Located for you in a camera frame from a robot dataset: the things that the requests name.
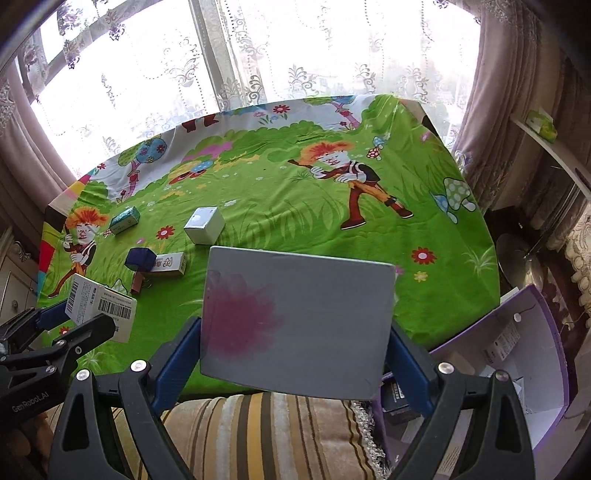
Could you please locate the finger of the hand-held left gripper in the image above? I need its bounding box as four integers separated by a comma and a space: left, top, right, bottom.
0, 299, 70, 356
44, 313, 117, 384

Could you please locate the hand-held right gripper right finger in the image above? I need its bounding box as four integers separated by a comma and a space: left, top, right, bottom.
389, 320, 536, 480

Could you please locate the white side table top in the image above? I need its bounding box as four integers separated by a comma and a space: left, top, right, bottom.
510, 113, 591, 185

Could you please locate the purple cardboard box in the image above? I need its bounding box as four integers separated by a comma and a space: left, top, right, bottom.
369, 284, 571, 480

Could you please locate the white box with barcode label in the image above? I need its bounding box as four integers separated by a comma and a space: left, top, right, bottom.
65, 273, 138, 343

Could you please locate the small teal box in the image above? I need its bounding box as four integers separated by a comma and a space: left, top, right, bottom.
109, 206, 140, 235

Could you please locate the black box gold print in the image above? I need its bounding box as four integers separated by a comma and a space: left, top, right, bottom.
383, 378, 421, 414

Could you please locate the mauve curtain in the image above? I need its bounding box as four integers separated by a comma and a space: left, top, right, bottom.
450, 0, 591, 217
0, 60, 79, 241

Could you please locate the small white cube box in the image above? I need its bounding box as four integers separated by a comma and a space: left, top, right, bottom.
184, 207, 226, 244

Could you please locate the dark blue box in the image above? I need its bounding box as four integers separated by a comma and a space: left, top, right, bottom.
124, 248, 157, 274

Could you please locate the window frame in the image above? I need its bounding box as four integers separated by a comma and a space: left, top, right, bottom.
16, 0, 245, 114

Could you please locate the pink binder clip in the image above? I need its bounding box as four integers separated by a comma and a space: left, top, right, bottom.
129, 272, 155, 296

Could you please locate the white box with logo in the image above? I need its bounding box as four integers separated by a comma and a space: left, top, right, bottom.
154, 251, 188, 278

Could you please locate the white dresser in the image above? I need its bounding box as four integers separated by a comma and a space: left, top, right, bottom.
0, 226, 47, 324

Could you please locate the grey box pink stain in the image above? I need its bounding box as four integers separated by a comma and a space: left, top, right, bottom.
199, 246, 397, 401

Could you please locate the white lace curtain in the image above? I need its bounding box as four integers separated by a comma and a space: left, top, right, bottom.
18, 0, 490, 176

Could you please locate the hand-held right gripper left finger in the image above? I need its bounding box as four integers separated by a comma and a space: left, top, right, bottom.
48, 318, 202, 480

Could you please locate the cream embroidered curtain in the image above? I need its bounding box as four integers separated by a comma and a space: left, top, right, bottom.
545, 203, 591, 324

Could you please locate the green cartoon bedsheet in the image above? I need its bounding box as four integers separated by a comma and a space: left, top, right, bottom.
36, 92, 502, 402

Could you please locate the green tissue pack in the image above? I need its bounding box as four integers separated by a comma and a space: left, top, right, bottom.
526, 109, 558, 140

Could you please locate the striped plush cushion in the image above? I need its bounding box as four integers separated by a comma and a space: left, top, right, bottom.
46, 392, 384, 480

